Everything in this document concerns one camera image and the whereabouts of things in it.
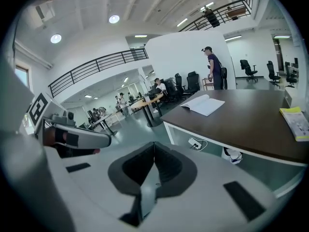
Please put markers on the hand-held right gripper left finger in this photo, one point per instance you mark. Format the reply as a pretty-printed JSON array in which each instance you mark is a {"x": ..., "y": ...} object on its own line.
[{"x": 116, "y": 175}]

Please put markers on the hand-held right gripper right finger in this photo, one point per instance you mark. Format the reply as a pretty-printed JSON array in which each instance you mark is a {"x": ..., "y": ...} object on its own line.
[{"x": 189, "y": 175}]

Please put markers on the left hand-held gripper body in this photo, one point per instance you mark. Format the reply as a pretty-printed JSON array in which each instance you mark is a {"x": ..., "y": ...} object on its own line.
[{"x": 38, "y": 107}]

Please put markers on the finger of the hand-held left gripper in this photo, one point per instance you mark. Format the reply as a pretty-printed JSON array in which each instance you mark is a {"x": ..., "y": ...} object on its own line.
[{"x": 94, "y": 138}]

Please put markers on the white book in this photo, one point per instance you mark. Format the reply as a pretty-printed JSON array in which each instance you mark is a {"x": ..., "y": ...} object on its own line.
[{"x": 205, "y": 105}]

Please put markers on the another person's black shoulder bag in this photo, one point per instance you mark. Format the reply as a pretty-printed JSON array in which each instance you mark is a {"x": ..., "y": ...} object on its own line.
[{"x": 223, "y": 72}]

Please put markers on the person's left hand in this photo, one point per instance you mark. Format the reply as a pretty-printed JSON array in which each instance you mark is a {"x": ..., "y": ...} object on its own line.
[{"x": 49, "y": 136}]

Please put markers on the white table with black legs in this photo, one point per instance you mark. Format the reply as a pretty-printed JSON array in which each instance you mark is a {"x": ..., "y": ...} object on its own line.
[{"x": 105, "y": 120}]

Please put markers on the white power strip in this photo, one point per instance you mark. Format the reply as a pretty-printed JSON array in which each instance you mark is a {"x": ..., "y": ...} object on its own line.
[{"x": 196, "y": 143}]

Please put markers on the window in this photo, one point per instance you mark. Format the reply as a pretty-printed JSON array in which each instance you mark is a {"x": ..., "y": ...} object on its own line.
[{"x": 21, "y": 75}]

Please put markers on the white bag under desk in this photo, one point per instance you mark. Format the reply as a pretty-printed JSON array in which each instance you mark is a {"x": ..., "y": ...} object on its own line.
[{"x": 231, "y": 155}]

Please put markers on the round wooden table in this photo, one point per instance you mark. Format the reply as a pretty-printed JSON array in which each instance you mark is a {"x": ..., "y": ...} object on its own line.
[{"x": 144, "y": 103}]

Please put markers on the round ceiling light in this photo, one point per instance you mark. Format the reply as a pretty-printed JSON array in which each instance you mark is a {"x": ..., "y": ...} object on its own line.
[
  {"x": 55, "y": 38},
  {"x": 114, "y": 19}
]

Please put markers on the long black balcony railing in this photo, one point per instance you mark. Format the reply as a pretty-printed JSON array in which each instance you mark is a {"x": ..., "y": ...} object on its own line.
[{"x": 96, "y": 65}]

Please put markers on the dark brown desk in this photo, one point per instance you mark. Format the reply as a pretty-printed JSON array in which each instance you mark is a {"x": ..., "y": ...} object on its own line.
[{"x": 243, "y": 120}]

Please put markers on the black office chair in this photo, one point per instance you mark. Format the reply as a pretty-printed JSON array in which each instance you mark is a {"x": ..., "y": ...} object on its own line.
[
  {"x": 290, "y": 75},
  {"x": 249, "y": 69},
  {"x": 193, "y": 83},
  {"x": 179, "y": 86},
  {"x": 273, "y": 74}
]

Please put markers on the small wooden trolley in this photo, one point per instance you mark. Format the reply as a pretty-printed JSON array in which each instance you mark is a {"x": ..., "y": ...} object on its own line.
[{"x": 207, "y": 83}]

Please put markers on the yellow-green booklet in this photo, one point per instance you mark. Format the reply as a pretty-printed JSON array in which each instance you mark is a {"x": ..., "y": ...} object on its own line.
[{"x": 295, "y": 122}]

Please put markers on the short black balcony railing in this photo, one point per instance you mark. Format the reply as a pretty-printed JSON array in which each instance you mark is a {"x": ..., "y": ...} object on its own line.
[{"x": 217, "y": 13}]

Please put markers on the wooden desk on balcony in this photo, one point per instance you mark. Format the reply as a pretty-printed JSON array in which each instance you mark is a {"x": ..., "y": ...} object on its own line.
[{"x": 235, "y": 13}]

